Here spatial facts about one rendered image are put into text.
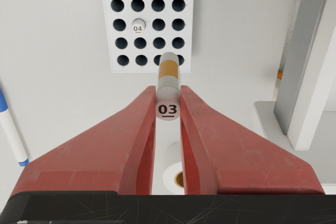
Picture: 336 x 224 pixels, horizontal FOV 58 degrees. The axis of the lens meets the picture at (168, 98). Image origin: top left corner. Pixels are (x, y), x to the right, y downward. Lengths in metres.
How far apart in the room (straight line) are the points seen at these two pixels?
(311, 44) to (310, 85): 0.03
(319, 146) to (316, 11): 0.11
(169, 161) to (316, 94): 0.23
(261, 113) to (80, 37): 0.21
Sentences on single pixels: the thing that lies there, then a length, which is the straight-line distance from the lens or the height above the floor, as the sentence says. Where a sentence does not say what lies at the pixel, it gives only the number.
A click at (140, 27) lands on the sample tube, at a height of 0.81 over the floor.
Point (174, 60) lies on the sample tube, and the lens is 0.16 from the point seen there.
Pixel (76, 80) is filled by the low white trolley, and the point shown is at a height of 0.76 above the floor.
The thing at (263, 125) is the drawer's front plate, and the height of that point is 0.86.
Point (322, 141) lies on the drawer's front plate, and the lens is 0.30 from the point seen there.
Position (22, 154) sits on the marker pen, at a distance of 0.48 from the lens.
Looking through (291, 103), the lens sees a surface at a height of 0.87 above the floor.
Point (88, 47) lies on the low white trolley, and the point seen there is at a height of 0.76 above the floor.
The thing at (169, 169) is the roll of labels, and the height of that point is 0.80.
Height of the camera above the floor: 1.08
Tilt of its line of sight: 56 degrees down
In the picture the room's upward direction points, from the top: 179 degrees counter-clockwise
